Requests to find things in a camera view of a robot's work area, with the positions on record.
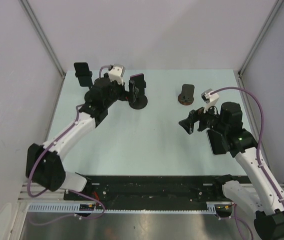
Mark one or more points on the brown-based phone stand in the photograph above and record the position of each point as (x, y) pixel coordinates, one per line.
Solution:
(186, 97)

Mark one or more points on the aluminium frame post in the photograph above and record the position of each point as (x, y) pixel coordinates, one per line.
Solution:
(261, 35)
(26, 6)

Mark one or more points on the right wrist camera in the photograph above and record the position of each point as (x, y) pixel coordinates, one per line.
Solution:
(210, 99)

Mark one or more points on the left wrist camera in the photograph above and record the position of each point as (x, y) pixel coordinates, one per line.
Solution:
(116, 74)

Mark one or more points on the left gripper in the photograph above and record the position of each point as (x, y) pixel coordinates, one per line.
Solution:
(127, 95)

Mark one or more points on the black phone stand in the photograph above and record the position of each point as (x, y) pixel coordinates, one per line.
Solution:
(85, 79)
(140, 103)

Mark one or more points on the right aluminium frame post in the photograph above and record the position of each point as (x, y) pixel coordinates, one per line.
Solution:
(261, 35)

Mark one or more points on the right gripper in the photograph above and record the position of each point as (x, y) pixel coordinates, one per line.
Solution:
(188, 123)

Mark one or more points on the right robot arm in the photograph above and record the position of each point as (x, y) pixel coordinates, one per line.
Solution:
(266, 207)

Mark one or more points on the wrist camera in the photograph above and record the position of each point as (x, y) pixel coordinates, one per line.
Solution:
(210, 99)
(116, 74)

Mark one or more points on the white cable duct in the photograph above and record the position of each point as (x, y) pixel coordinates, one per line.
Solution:
(87, 208)

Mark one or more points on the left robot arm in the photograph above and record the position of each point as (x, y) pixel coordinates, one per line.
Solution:
(44, 162)

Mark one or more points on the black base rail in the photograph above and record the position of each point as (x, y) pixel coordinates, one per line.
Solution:
(158, 192)

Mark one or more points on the purple-edged phone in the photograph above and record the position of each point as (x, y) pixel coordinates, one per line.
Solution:
(140, 83)

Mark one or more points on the left aluminium frame post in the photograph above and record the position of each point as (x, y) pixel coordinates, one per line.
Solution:
(26, 6)

